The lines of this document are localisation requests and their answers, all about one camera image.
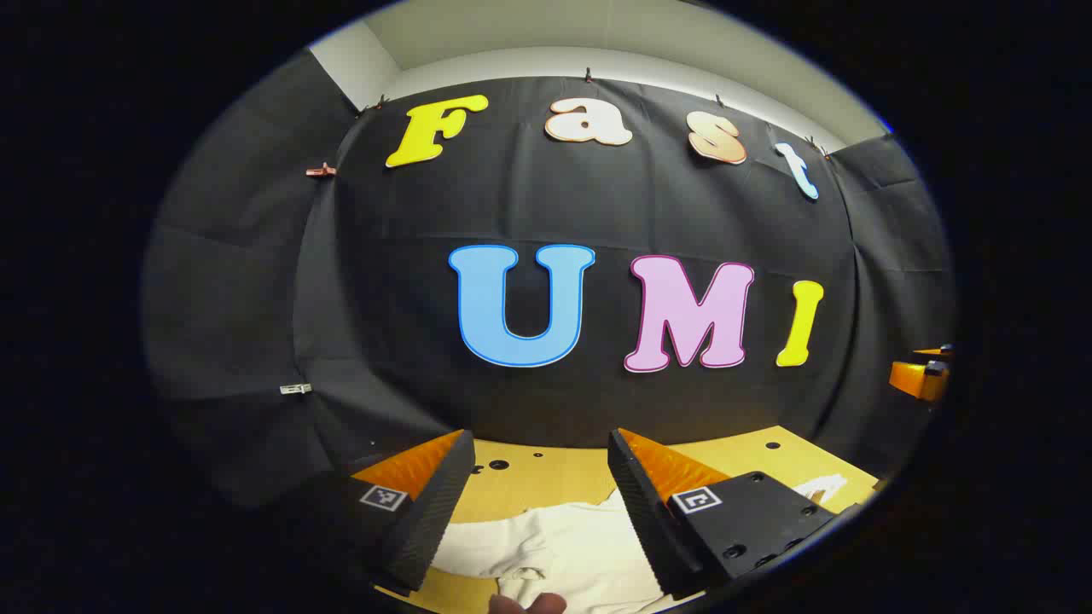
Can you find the cream white sweatshirt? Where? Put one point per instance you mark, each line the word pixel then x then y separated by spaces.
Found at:
pixel 554 546

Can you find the black backdrop cloth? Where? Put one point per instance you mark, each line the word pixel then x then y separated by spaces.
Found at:
pixel 512 205

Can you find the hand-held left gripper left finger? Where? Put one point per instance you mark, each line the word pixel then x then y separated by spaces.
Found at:
pixel 435 520

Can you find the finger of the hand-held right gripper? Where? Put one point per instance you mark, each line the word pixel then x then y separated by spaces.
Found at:
pixel 917 381

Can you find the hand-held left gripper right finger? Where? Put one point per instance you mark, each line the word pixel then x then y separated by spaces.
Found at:
pixel 648 529

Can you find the pink clip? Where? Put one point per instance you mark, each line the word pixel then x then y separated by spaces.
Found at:
pixel 321 170

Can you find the white clip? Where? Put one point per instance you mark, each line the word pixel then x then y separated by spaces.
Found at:
pixel 295 389

